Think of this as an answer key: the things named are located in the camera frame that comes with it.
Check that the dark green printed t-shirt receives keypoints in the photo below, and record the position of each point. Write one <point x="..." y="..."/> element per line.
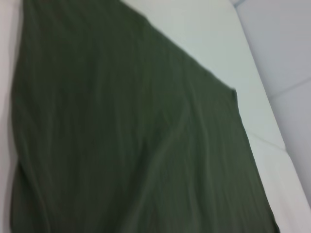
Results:
<point x="121" y="121"/>

